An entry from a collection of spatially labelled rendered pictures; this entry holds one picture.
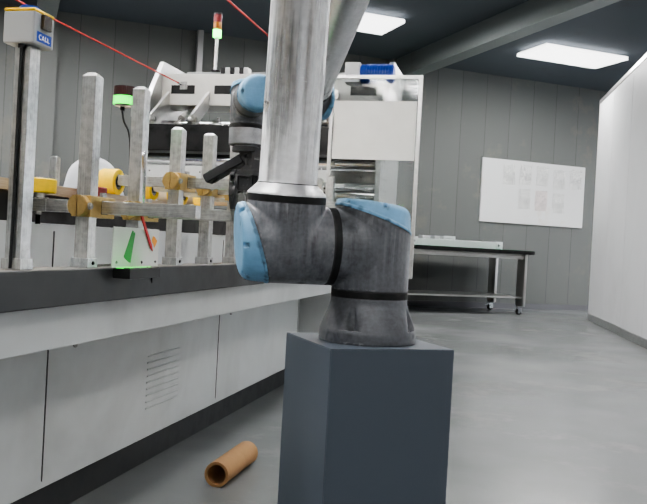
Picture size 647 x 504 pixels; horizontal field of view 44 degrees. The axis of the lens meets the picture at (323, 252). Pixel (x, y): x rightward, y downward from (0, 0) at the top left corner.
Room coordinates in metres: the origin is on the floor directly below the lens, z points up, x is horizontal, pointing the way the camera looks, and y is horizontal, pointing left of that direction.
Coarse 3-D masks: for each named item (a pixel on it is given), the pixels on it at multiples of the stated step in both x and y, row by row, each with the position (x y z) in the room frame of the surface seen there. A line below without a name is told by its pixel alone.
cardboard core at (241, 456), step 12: (240, 444) 2.78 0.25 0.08; (252, 444) 2.82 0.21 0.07; (228, 456) 2.62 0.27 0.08; (240, 456) 2.67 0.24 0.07; (252, 456) 2.77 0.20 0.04; (216, 468) 2.63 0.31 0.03; (228, 468) 2.55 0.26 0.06; (240, 468) 2.65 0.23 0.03; (216, 480) 2.58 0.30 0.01; (228, 480) 2.55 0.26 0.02
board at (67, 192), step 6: (0, 180) 1.88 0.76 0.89; (6, 180) 1.90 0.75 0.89; (0, 186) 1.88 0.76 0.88; (6, 186) 1.90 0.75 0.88; (60, 186) 2.13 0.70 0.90; (60, 192) 2.13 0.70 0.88; (66, 192) 2.15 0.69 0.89; (72, 192) 2.18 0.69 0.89; (114, 198) 2.41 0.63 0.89; (120, 198) 2.45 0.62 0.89; (126, 198) 2.49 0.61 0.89
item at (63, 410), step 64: (0, 192) 1.89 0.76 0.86; (0, 256) 1.90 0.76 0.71; (64, 256) 2.17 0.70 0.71; (192, 256) 3.04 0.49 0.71; (256, 320) 3.84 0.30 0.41; (0, 384) 1.93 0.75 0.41; (64, 384) 2.21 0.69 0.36; (128, 384) 2.58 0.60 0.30; (192, 384) 3.10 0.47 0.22; (256, 384) 3.97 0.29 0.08; (0, 448) 1.94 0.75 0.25; (64, 448) 2.22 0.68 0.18; (128, 448) 2.66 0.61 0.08
